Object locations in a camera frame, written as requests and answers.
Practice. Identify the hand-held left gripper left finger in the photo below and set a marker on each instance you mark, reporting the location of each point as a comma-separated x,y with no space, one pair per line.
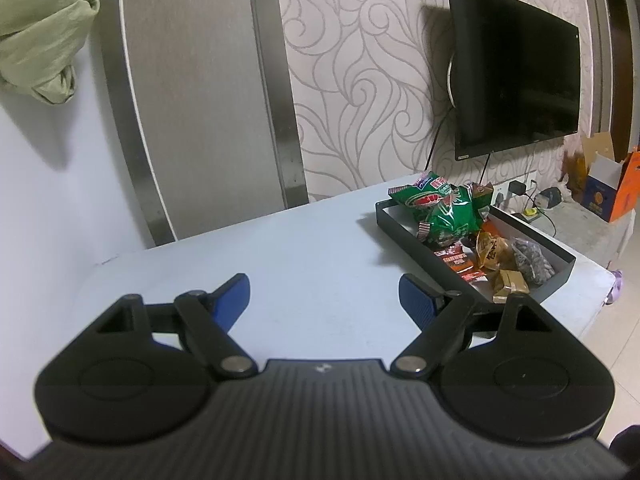
230,300

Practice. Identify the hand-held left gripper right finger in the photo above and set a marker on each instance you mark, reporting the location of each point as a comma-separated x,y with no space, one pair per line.
417,300

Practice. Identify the orange brown snack packet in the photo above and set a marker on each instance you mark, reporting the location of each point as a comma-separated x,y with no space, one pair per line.
467,267

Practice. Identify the green prawn cracker packet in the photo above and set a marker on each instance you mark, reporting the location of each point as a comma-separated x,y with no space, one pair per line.
452,220
415,197

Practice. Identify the olive brown snack packet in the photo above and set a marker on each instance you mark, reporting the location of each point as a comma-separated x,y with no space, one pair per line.
511,285

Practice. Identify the clear packet of dark seeds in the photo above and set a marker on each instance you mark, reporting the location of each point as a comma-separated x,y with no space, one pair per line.
532,262

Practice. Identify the black set-top box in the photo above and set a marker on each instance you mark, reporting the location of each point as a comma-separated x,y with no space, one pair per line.
522,218

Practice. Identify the yellow-green small bottle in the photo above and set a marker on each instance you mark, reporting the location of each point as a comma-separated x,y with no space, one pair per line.
531,212

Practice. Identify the black charger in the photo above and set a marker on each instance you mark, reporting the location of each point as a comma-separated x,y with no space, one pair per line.
518,187

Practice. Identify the grey round device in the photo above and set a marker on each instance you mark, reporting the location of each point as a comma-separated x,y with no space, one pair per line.
550,199

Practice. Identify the grey stone shelf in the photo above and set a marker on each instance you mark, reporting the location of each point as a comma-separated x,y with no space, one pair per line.
580,230

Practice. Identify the purple small object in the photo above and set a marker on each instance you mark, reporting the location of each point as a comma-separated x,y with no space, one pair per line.
617,287

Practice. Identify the blue and orange cardboard box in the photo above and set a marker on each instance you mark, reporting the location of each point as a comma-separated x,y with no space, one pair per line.
607,195

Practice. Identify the brown cardboard box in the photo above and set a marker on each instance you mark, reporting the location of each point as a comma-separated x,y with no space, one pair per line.
597,147

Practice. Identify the black television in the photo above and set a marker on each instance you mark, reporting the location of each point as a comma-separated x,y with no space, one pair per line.
520,70

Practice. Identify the brown wooden door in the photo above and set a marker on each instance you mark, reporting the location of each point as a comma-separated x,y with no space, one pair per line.
620,60

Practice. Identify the green cloth bag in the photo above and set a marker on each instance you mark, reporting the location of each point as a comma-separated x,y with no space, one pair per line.
40,35

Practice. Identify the white wall socket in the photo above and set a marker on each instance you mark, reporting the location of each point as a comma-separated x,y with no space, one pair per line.
499,197

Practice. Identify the grey chair with metal frame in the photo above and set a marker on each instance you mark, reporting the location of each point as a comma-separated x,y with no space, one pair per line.
200,85

